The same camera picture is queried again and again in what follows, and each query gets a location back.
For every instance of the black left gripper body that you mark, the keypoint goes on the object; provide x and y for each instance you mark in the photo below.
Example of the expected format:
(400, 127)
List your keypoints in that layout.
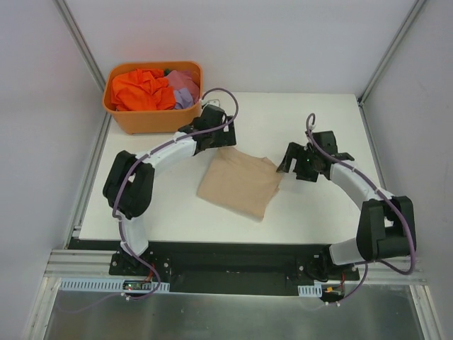
(219, 137)

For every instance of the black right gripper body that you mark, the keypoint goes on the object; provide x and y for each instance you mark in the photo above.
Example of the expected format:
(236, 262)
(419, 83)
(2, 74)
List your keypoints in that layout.
(289, 161)

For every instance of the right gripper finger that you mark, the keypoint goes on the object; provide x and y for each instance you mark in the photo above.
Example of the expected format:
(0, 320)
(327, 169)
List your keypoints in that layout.
(293, 152)
(307, 176)

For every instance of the beige t shirt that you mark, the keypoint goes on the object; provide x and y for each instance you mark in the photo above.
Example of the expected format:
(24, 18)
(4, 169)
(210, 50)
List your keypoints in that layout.
(240, 182)

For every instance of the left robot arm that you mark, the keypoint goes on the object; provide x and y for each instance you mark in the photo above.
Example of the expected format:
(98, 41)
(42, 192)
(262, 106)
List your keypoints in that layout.
(129, 185)

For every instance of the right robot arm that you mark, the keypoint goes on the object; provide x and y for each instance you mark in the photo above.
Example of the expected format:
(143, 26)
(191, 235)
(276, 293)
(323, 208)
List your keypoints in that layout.
(386, 226)

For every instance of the lavender t shirt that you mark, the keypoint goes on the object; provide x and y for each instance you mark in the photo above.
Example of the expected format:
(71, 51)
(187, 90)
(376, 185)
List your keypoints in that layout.
(183, 99)

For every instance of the pink t shirt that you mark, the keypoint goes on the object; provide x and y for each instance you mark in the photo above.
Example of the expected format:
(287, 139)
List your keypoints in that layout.
(182, 80)

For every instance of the orange plastic laundry basket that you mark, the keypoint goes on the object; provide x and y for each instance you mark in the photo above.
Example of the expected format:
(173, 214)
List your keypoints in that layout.
(140, 122)

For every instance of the orange t shirt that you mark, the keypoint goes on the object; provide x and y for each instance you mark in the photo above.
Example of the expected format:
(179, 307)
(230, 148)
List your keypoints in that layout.
(142, 90)

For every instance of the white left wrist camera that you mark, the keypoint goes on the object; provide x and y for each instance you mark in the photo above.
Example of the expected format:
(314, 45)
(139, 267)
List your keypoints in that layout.
(210, 102)

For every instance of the right grey cable duct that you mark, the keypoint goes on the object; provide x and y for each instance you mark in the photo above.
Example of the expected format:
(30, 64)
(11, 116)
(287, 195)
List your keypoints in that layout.
(310, 291)

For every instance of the grey cable duct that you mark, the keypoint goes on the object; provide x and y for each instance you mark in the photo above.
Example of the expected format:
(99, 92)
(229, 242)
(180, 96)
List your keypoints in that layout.
(310, 291)
(98, 285)

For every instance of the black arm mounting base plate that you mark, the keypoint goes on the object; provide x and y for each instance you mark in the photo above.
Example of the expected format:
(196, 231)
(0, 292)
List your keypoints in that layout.
(226, 268)

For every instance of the right aluminium corner post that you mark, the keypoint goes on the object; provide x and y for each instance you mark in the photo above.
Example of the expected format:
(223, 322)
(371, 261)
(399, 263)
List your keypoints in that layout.
(404, 29)

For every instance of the aluminium corner post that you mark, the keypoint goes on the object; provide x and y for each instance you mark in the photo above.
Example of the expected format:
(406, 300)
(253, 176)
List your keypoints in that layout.
(404, 29)
(80, 42)

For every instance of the aluminium front frame rail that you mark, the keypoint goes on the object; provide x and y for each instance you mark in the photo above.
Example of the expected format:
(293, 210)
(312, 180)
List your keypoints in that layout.
(67, 263)

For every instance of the left aluminium corner post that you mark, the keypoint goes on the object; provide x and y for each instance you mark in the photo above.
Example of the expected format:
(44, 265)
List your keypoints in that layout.
(80, 42)

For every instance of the left grey cable duct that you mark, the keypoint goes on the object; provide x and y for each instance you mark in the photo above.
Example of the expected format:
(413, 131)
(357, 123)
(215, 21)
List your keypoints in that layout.
(98, 285)

